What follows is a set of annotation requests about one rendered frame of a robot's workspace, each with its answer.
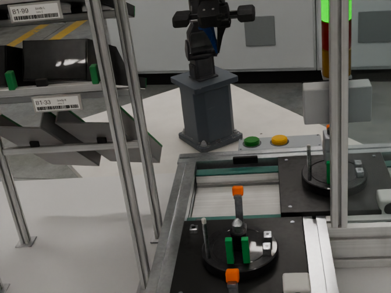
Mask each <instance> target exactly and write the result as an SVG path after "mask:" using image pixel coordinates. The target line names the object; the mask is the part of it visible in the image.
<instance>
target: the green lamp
mask: <svg viewBox="0 0 391 293"><path fill-rule="evenodd" d="M321 20H322V21H324V22H329V18H328V0H321Z"/></svg>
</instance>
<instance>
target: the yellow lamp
mask: <svg viewBox="0 0 391 293"><path fill-rule="evenodd" d="M322 75H323V76H324V77H326V78H329V51H326V50H324V49H322Z"/></svg>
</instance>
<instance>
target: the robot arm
mask: <svg viewBox="0 0 391 293"><path fill-rule="evenodd" d="M231 19H238V21H239V22H241V23H242V22H253V21H254V20H255V6H254V5H240V6H239V7H238V8H237V10H229V5H228V3H227V2H225V0H189V10H183V11H177V12H176V13H175V14H174V16H173V18H172V24H173V27H174V28H182V27H187V26H188V25H189V24H190V25H189V27H188V29H187V32H186V34H187V39H186V40H185V53H186V58H187V60H188V61H190V63H189V70H190V75H189V77H190V78H192V79H194V80H196V81H198V82H202V81H205V80H209V79H212V78H215V77H218V74H216V73H215V65H214V56H217V54H218V53H219V52H220V48H221V43H222V37H223V34H224V32H225V29H226V28H228V27H230V25H231ZM214 27H217V39H216V36H215V30H214Z"/></svg>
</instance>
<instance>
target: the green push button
mask: <svg viewBox="0 0 391 293"><path fill-rule="evenodd" d="M259 143H260V139H259V138H258V137H253V136H252V137H247V138H245V139H244V144H245V145H246V146H248V147H254V146H257V145H258V144H259Z"/></svg>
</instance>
